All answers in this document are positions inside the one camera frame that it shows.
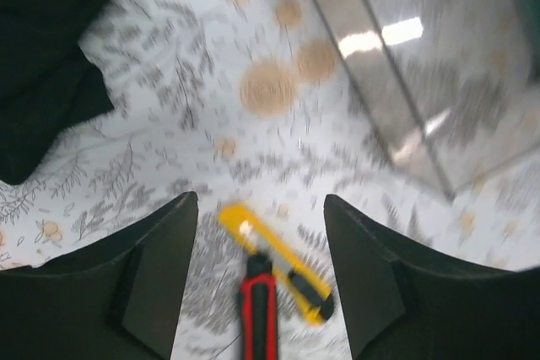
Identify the red black utility knife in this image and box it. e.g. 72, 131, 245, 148
238, 252, 278, 360

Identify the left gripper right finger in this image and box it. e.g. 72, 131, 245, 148
324, 195, 539, 359

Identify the yellow utility knife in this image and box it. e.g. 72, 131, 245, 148
218, 203, 335, 325

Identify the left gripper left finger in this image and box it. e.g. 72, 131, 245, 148
1, 191, 198, 359

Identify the black cloth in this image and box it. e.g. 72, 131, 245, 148
1, 0, 114, 185

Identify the clear acrylic drawer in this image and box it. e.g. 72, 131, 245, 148
314, 0, 539, 199

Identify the floral table mat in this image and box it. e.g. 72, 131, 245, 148
1, 0, 539, 359

